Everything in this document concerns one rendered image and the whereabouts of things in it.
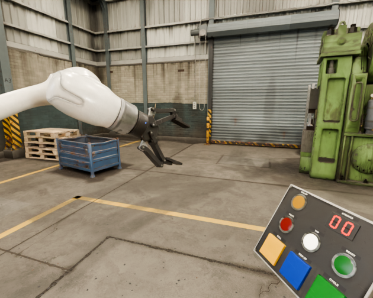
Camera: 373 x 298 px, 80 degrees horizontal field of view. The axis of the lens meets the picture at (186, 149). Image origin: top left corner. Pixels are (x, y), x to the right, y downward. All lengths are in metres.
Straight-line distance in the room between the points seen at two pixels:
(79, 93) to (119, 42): 9.68
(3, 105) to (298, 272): 0.89
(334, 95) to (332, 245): 4.41
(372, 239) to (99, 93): 0.74
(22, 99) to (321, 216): 0.89
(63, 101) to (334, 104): 4.80
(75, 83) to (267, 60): 7.71
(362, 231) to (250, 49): 7.70
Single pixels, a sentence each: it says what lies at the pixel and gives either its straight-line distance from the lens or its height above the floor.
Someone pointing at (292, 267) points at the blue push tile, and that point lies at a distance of 0.81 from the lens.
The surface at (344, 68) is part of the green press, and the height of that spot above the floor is 2.07.
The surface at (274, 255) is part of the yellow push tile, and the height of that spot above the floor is 1.00.
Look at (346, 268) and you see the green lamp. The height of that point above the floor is 1.09.
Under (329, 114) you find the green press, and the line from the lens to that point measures 5.04.
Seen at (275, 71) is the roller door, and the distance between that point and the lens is 8.07.
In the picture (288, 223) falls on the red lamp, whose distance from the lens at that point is 0.84.
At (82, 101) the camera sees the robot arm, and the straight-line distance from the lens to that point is 0.57.
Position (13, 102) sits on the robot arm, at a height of 1.49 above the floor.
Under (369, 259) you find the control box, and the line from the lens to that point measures 0.72.
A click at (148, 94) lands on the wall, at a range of 9.15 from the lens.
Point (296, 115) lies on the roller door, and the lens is 8.08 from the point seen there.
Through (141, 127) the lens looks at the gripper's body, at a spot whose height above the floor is 1.42.
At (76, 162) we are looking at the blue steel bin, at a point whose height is 0.23.
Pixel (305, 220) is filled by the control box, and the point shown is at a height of 1.13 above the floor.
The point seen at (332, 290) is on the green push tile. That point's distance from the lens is 0.74.
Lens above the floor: 1.49
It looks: 12 degrees down
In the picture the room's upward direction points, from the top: straight up
